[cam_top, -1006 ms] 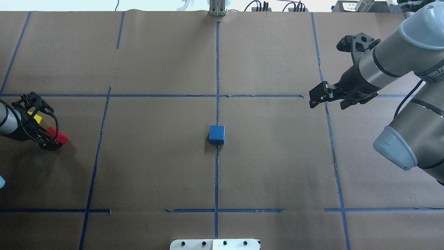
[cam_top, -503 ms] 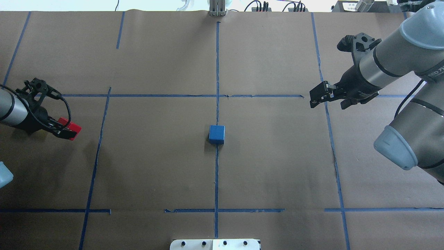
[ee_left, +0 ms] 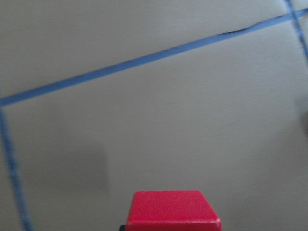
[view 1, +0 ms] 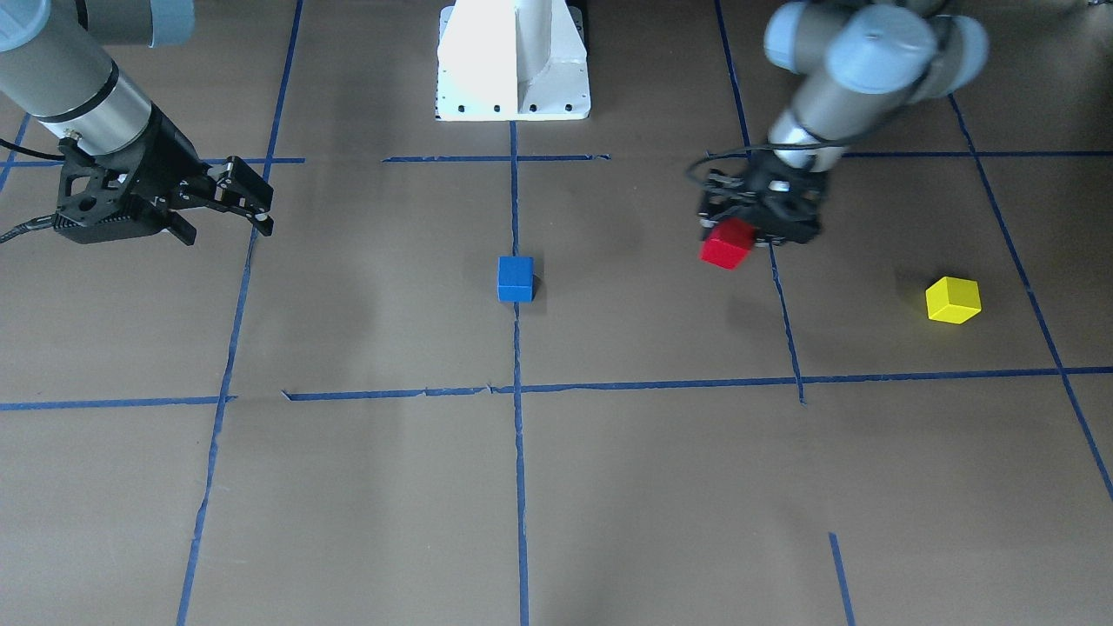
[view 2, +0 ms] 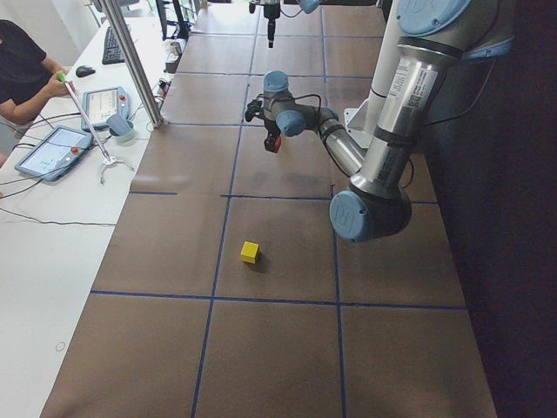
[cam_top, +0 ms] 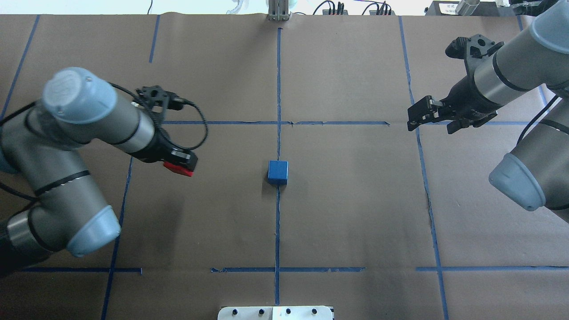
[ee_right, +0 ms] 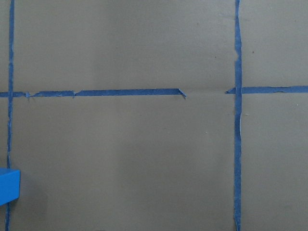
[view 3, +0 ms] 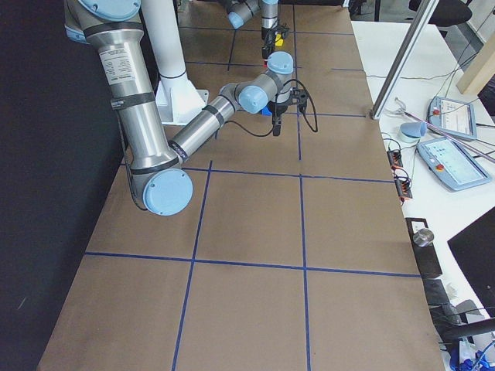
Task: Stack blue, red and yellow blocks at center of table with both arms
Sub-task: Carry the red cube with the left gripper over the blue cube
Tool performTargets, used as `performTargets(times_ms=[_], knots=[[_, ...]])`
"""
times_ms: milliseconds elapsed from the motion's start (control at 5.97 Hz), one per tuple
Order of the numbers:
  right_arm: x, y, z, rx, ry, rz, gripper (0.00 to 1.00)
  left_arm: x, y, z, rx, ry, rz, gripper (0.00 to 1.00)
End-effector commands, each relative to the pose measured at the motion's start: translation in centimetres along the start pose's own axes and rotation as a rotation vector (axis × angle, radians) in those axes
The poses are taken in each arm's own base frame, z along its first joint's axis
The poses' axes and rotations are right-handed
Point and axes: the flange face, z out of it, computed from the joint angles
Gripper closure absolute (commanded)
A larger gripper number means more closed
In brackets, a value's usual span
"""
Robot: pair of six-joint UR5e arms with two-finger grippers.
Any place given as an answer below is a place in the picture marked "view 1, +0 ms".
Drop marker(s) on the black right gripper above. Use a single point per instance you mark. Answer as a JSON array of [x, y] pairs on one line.
[[171, 153]]

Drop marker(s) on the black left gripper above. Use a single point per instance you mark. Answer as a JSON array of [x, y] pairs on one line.
[[801, 219]]

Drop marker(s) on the red cube block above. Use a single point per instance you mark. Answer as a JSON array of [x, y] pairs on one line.
[[728, 243]]

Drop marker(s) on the yellow cube block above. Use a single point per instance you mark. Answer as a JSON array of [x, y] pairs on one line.
[[953, 300]]

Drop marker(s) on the blue cube block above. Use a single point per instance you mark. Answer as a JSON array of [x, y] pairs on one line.
[[515, 279]]

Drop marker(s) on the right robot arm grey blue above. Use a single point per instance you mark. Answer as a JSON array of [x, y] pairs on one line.
[[55, 65]]

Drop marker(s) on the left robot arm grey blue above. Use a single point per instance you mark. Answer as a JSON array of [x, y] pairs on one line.
[[862, 64]]

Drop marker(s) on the white pedestal column base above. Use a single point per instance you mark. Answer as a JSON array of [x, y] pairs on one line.
[[504, 61]]

